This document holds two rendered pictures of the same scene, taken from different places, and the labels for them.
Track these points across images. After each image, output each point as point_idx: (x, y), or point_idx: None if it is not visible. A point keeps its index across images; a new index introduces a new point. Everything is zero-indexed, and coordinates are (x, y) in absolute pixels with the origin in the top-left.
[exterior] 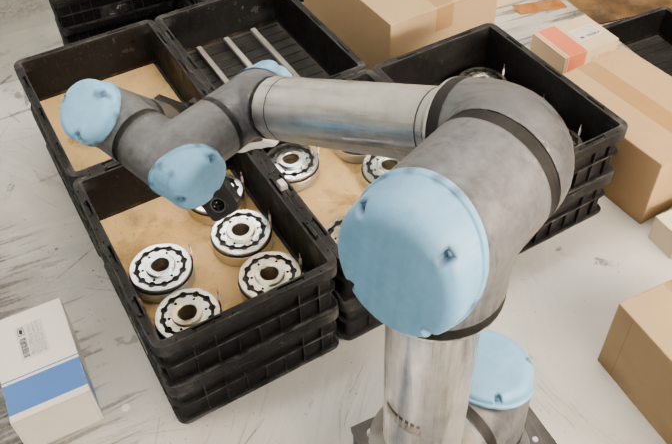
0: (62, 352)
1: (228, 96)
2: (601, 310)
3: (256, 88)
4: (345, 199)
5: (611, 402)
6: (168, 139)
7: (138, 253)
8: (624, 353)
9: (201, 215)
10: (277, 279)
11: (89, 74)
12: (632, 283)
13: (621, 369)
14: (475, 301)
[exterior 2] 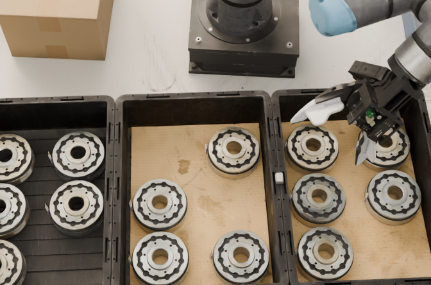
0: None
1: None
2: (69, 87)
3: None
4: (211, 206)
5: (120, 36)
6: None
7: (410, 215)
8: (103, 26)
9: None
10: (310, 135)
11: None
12: (29, 94)
13: (105, 34)
14: None
